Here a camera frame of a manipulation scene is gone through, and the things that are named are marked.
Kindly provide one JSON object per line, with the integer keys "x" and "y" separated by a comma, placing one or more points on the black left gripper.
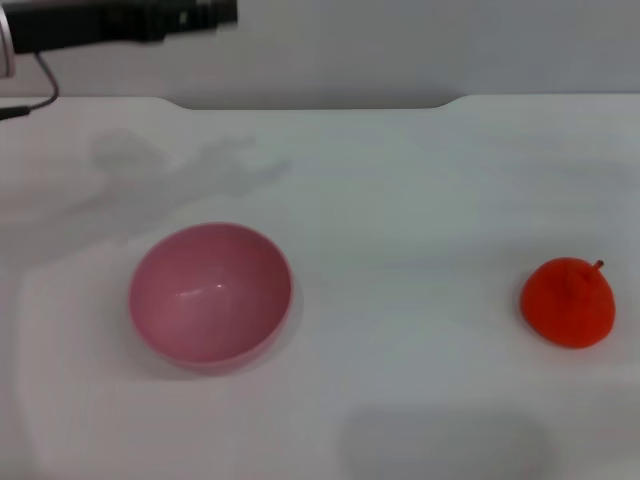
{"x": 90, "y": 22}

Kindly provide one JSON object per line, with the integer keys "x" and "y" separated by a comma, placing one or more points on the orange toy fruit with stem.
{"x": 555, "y": 310}

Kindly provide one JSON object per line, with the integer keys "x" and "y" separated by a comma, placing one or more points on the pink plastic bowl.
{"x": 200, "y": 310}

